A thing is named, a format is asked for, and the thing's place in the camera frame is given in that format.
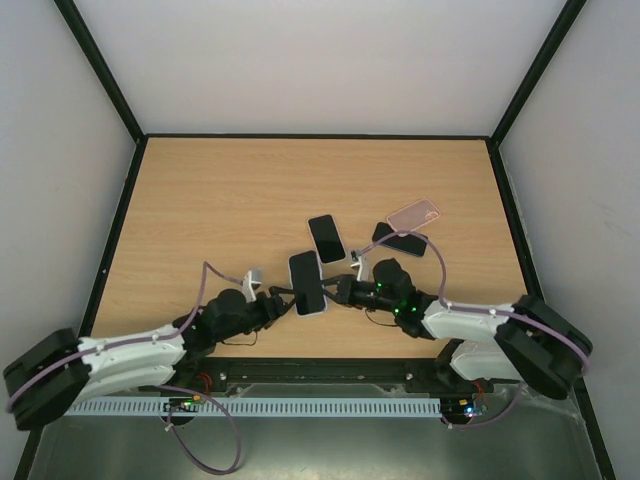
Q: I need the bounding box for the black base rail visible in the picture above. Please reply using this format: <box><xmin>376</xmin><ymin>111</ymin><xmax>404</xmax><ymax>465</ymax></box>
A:
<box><xmin>168</xmin><ymin>357</ymin><xmax>493</xmax><ymax>396</ymax></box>

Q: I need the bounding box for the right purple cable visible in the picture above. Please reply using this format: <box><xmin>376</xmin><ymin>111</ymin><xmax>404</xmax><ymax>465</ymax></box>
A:
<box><xmin>354</xmin><ymin>229</ymin><xmax>591</xmax><ymax>431</ymax></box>

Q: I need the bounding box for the white slotted cable duct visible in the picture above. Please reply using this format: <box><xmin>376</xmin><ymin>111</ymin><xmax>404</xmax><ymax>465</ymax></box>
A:
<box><xmin>66</xmin><ymin>396</ymin><xmax>441</xmax><ymax>418</ymax></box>

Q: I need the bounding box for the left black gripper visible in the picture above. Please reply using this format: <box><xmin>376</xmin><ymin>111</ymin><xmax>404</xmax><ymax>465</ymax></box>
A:
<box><xmin>215</xmin><ymin>287</ymin><xmax>301</xmax><ymax>344</ymax></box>

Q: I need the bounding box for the black metal enclosure frame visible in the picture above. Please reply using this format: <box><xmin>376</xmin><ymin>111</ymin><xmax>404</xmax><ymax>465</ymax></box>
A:
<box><xmin>9</xmin><ymin>0</ymin><xmax>617</xmax><ymax>480</ymax></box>

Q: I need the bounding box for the light blue phone case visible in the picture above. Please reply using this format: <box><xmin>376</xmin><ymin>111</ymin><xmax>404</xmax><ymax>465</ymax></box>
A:
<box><xmin>287</xmin><ymin>249</ymin><xmax>328</xmax><ymax>318</ymax></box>

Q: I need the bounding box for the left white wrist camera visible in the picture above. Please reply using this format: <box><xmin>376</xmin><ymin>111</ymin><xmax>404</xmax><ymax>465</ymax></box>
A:
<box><xmin>241</xmin><ymin>268</ymin><xmax>263</xmax><ymax>303</ymax></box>

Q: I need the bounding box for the blue phone black screen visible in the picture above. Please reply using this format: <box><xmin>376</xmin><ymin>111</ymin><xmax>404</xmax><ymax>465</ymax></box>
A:
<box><xmin>372</xmin><ymin>222</ymin><xmax>427</xmax><ymax>258</ymax></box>

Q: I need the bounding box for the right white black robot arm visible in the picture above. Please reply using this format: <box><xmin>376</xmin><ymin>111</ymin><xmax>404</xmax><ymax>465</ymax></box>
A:
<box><xmin>322</xmin><ymin>259</ymin><xmax>593</xmax><ymax>400</ymax></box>

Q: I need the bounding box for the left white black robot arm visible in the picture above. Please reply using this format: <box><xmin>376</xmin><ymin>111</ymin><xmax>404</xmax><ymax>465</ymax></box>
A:
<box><xmin>3</xmin><ymin>289</ymin><xmax>292</xmax><ymax>431</ymax></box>

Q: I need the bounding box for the pink translucent phone case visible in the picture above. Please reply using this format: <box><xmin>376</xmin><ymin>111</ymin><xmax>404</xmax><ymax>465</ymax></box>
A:
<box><xmin>386</xmin><ymin>199</ymin><xmax>441</xmax><ymax>236</ymax></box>

